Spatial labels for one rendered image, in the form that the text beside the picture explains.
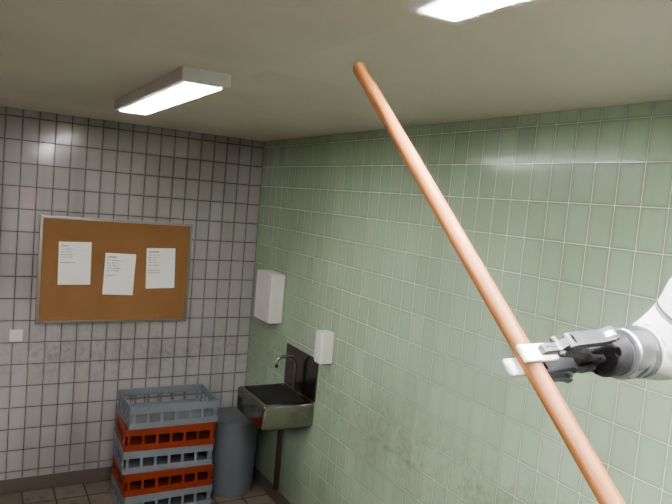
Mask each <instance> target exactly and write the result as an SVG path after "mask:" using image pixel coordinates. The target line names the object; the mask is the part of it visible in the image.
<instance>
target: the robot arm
mask: <svg viewBox="0 0 672 504"><path fill-rule="evenodd" d="M562 338H563V339H562V340H558V339H557V337H556V336H552V337H551V338H549V340H550V342H551V343H536V344H517V345H516V349H517V351H518V353H519V354H520V356H521V358H522V360H523V361H524V363H536V362H542V363H543V365H544V367H545V368H546V370H547V372H548V374H549V375H550V377H551V379H552V380H553V382H565V383H571V382H572V381H573V379H572V378H573V376H572V375H574V374H576V373H581V374H582V373H586V372H593V373H595V374H597V375H599V376H601V377H614V378H616V379H620V380H627V379H642V378H644V379H647V380H671V379H672V277H671V278H670V279H669V281H668V283H667V284H666V286H665V288H664V290H663V292H662V294H661V296H660V297H659V299H658V300H657V302H656V303H655V304H654V305H653V306H652V308H651V309H650V310H649V311H648V312H647V313H646V314H644V315H643V316H642V317H641V318H640V319H639V320H637V321H636V322H635V323H634V324H633V326H623V327H613V328H612V326H607V327H604V328H601V329H594V330H585V331H577V332H568V333H564V334H563V335H562ZM573 339H574V340H575V341H574V340H573ZM557 354H558V355H559V356H558V355H557ZM502 363H503V365H504V367H505V369H506V370H507V372H508V374H509V376H510V377H521V376H526V374H525V372H524V371H523V369H522V367H521V365H520V364H519V362H518V360H517V358H508V359H503V360H502Z"/></svg>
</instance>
